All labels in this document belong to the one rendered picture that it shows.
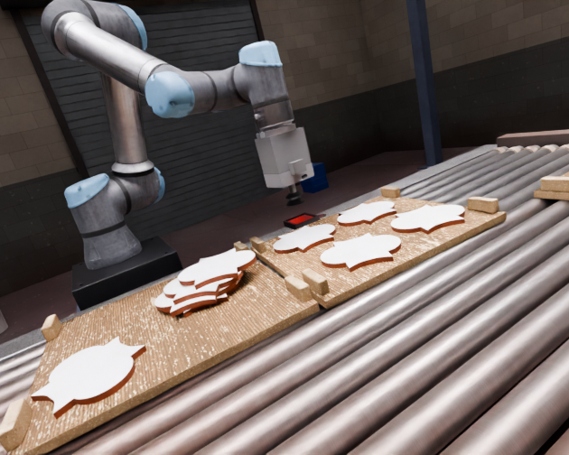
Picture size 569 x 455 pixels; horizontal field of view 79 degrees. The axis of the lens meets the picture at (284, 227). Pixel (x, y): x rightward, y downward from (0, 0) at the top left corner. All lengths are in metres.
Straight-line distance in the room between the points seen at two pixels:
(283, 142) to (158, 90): 0.24
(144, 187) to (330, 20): 6.31
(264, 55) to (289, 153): 0.18
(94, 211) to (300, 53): 5.83
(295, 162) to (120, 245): 0.56
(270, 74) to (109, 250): 0.63
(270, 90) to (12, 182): 4.80
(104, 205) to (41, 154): 4.29
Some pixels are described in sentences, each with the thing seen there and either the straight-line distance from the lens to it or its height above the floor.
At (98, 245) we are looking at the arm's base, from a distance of 1.05.
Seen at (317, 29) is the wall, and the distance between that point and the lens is 6.93.
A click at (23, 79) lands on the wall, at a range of 5.41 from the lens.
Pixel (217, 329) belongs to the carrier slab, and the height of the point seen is 0.94.
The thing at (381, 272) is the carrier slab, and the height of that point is 0.94.
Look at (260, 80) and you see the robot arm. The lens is 0.70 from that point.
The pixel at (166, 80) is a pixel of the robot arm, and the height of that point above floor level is 1.31.
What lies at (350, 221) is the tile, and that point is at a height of 0.95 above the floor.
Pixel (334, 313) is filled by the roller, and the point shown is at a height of 0.92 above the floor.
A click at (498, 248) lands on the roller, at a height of 0.92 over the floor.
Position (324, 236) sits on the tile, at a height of 0.95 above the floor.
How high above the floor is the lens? 1.21
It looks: 17 degrees down
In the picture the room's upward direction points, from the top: 15 degrees counter-clockwise
